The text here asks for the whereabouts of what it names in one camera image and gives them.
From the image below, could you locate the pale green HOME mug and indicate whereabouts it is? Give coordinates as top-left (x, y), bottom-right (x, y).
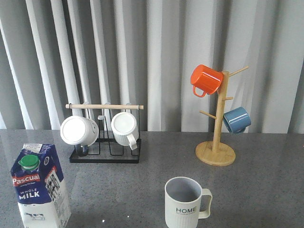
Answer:
top-left (164, 177), bottom-right (213, 228)

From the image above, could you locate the blue white milk carton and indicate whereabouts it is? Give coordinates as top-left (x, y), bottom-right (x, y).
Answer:
top-left (10, 143), bottom-right (71, 228)

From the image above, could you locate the ribbed white mug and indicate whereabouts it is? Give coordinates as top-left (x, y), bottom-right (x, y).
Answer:
top-left (111, 112), bottom-right (139, 150)

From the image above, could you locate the black metal mug rack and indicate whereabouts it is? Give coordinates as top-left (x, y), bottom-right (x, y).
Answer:
top-left (66, 104), bottom-right (144, 163)

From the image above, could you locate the orange enamel mug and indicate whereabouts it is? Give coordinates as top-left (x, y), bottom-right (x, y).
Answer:
top-left (190, 65), bottom-right (224, 97)

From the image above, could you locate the wooden mug tree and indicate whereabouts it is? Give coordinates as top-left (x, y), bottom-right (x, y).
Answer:
top-left (195, 66), bottom-right (249, 166)

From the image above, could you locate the blue enamel mug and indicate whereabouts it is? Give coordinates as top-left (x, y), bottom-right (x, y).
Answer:
top-left (223, 107), bottom-right (251, 134)

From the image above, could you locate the grey white curtain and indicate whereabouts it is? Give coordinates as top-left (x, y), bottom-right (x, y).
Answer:
top-left (0, 0), bottom-right (304, 133)

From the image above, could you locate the smooth white mug dark handle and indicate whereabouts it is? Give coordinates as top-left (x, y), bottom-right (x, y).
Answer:
top-left (60, 116), bottom-right (99, 157)

